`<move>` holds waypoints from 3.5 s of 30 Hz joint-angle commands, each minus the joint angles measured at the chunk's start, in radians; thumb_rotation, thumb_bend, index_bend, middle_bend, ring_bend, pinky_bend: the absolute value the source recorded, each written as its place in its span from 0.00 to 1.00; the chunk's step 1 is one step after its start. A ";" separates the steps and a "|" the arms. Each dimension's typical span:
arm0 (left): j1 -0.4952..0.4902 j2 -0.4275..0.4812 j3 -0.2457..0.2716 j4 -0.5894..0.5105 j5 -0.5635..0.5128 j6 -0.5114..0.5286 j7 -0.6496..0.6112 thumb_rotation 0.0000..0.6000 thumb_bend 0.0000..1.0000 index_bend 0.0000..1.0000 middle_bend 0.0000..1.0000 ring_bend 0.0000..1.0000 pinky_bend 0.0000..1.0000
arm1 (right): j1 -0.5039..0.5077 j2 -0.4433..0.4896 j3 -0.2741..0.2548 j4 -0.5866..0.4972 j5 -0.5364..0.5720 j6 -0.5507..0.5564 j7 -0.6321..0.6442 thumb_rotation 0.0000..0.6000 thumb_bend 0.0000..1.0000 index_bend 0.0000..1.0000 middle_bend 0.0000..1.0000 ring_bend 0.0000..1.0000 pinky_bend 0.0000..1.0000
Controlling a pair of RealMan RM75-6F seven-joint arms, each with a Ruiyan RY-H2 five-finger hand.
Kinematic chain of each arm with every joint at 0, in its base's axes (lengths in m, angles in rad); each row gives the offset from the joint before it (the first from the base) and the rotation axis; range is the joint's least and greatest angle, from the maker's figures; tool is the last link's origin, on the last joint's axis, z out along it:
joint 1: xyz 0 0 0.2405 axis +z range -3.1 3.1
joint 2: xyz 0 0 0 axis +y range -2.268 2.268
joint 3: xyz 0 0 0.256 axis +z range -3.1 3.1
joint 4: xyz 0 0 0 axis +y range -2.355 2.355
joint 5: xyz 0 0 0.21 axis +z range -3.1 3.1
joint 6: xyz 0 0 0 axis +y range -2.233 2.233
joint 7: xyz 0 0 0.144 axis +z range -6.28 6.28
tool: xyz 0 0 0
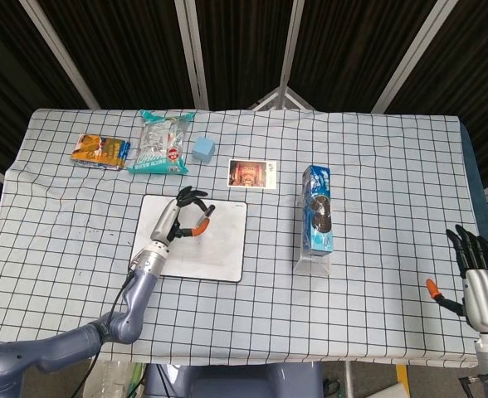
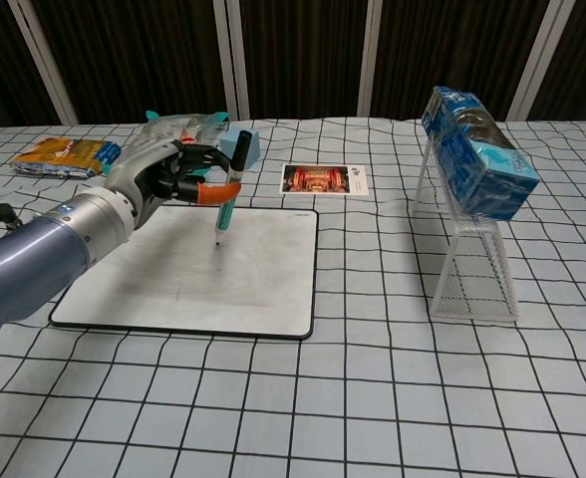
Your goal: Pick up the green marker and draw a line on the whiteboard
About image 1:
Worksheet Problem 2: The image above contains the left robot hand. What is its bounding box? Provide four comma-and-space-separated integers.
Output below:
150, 186, 211, 249

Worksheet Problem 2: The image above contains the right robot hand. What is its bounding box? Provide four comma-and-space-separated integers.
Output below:
425, 224, 488, 334

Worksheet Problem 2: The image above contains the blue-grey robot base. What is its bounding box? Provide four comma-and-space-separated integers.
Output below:
143, 361, 325, 398

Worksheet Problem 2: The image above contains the white whiteboard with black rim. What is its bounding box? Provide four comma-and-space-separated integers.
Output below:
130, 194, 248, 284

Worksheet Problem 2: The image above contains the teal and silver snack bag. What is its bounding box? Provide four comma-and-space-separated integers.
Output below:
126, 109, 196, 177

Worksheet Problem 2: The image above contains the light blue cube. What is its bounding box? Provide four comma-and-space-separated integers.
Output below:
191, 135, 216, 163

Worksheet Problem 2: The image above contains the photo postcard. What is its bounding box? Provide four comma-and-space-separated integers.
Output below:
227, 158, 279, 190

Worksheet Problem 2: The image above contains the yellow snack packet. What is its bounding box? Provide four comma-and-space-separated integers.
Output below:
70, 133, 131, 172

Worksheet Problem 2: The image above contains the checked light blue tablecloth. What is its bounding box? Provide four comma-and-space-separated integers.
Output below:
0, 108, 485, 370

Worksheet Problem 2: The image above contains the blue cookie box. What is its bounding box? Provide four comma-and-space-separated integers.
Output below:
301, 164, 334, 253

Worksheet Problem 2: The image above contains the white screen frame post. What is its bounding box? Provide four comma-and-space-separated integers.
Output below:
18, 0, 100, 110
173, 0, 210, 110
371, 0, 451, 114
250, 0, 315, 111

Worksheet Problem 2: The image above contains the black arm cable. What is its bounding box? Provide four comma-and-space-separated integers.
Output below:
74, 265, 140, 398

